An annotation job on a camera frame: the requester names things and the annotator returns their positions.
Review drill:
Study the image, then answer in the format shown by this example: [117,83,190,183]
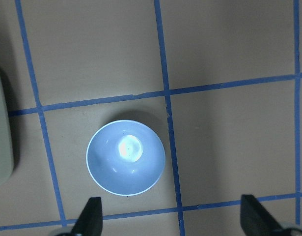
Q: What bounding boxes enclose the cream and chrome toaster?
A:
[0,78,14,186]

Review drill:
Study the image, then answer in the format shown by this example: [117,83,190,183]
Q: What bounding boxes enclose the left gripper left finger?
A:
[71,197,103,236]

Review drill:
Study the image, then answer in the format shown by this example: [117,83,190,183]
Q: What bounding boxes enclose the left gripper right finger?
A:
[240,194,287,236]

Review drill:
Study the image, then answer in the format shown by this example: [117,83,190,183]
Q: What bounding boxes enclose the blue bowl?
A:
[86,120,166,196]

